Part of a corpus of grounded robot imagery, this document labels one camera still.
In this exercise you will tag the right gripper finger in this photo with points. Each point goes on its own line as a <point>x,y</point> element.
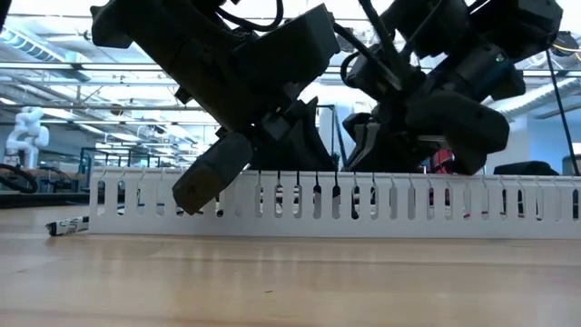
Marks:
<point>361,141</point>
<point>399,154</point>

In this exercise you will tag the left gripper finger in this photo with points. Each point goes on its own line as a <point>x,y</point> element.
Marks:
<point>311,118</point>
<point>286,154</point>

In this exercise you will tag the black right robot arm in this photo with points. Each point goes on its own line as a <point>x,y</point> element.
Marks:
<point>499,27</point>

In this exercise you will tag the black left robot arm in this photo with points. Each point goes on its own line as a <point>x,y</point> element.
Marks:
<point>181,45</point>

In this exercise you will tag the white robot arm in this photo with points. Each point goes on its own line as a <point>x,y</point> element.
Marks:
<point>27,136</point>

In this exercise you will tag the red storage bin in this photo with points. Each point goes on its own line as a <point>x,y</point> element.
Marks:
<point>440,161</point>

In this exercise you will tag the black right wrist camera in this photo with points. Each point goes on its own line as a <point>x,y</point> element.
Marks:
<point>377,72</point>

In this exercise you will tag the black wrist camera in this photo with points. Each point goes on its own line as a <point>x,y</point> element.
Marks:
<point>290,45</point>
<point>377,72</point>

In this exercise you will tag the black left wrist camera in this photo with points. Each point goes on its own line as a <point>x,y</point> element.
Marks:
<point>290,45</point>

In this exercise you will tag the dark background workstation frame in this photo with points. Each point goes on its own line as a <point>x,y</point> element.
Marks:
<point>113,156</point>

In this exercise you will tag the black aluminium rig frame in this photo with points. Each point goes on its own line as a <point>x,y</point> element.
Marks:
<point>36,200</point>

